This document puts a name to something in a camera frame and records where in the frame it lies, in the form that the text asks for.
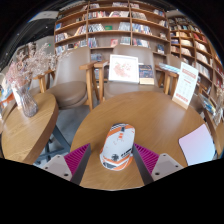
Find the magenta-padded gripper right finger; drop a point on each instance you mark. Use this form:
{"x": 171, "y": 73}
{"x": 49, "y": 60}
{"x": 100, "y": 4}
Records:
{"x": 148, "y": 160}

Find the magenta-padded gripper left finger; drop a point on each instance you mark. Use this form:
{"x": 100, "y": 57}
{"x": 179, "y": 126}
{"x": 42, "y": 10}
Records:
{"x": 76, "y": 160}

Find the white orange computer mouse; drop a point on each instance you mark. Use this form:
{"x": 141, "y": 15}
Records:
{"x": 117, "y": 146}

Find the pink blue gradient mouse pad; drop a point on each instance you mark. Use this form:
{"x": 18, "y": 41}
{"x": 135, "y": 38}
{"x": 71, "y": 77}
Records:
{"x": 197, "y": 145}

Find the beige armchair with wooden arms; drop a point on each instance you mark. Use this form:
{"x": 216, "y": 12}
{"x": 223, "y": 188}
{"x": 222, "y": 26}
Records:
{"x": 130, "y": 90}
{"x": 170, "y": 83}
{"x": 70, "y": 80}

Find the glass vase with pink flowers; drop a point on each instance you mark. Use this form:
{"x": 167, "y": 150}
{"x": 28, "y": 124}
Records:
{"x": 28, "y": 103}

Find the colourful magazines stack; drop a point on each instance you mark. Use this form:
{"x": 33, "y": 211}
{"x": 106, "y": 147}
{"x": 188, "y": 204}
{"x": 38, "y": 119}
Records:
{"x": 207, "y": 104}

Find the white red sign, wooden stand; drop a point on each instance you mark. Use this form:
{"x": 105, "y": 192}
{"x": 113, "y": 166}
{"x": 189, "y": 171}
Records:
{"x": 185, "y": 85}

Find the glass vase with white flowers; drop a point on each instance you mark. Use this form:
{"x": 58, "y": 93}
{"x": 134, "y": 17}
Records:
{"x": 218, "y": 113}

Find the dark cover book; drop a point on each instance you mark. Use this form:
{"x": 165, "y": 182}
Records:
{"x": 146, "y": 74}

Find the small white card sign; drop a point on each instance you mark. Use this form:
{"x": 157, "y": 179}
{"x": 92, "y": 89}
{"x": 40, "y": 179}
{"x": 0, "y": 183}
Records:
{"x": 16, "y": 96}

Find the light blue flat book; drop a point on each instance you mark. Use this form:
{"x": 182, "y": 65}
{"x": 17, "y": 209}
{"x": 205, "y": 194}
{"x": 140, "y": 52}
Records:
{"x": 169, "y": 68}

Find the white framed floral picture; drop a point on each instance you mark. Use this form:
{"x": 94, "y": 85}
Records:
{"x": 123, "y": 68}

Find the colourful book display table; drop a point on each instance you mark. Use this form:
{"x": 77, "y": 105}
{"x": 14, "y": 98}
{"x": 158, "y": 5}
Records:
{"x": 6, "y": 95}

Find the wide wooden bookshelf unit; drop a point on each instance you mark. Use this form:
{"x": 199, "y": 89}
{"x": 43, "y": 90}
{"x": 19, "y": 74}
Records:
{"x": 110, "y": 30}

